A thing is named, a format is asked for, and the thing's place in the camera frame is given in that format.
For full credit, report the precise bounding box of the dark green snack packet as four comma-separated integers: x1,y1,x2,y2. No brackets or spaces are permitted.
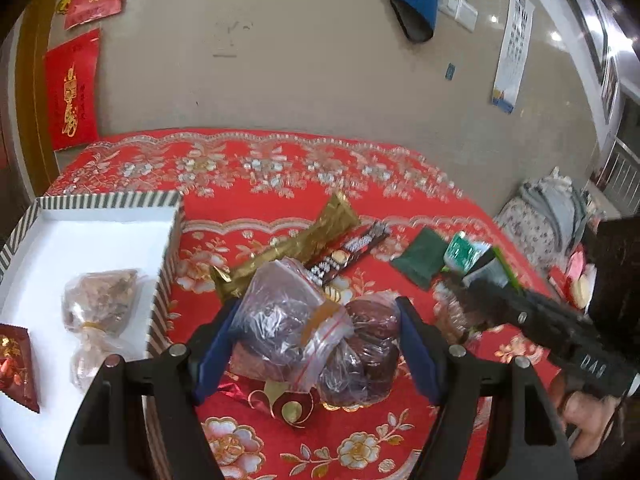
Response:
390,228,448,290

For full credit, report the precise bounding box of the person's right hand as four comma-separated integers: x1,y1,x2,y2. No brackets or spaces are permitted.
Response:
548,373,620,460

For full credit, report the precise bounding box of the red wall decoration lower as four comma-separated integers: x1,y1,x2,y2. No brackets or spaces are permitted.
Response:
44,28,101,152

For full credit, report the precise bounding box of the gold foil snack bar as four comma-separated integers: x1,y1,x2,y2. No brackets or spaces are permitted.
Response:
209,191,360,302

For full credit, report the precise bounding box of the brown patterned snack packet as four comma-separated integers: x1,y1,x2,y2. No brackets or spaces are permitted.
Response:
433,282,477,344

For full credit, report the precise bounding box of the clear bag of dates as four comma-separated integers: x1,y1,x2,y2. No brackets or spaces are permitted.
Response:
317,292,400,408
230,258,354,392

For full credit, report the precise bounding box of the brown nuts clear bag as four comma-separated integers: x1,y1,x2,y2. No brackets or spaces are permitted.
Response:
62,269,145,392

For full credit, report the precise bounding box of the light green candy packet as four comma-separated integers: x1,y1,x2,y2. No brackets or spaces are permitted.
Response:
442,231,491,275

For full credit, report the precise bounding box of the person's right forearm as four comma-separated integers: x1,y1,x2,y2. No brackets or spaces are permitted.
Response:
576,216,639,479

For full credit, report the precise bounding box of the pile of clothes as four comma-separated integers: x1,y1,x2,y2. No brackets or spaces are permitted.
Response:
495,167,605,274

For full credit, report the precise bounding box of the white wall switch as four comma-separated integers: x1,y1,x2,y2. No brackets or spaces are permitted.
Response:
438,0,478,32

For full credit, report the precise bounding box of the small blue wall sticker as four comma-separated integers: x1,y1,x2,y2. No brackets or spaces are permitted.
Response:
445,63,456,80

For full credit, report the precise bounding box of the framed picture on wall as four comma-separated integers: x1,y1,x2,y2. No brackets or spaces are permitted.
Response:
566,0,618,124

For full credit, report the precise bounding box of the dark red gold packet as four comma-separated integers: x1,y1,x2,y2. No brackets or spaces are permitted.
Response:
218,373,319,429

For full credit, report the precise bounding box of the striped white gift box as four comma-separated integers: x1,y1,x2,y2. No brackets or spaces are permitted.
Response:
1,191,183,479

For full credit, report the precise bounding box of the metal railing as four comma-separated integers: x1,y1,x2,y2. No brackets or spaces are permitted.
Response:
597,139,640,216

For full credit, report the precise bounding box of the red floral tablecloth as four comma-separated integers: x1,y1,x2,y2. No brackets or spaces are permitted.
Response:
46,130,542,479

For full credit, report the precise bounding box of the green black snack packet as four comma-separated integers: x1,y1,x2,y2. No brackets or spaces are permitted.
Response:
462,246,522,290

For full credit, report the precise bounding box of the small red packet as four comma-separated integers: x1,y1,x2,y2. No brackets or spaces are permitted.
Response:
0,324,40,413

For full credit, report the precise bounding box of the dark brown chocolate bar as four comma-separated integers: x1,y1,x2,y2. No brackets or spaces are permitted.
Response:
307,221,390,288

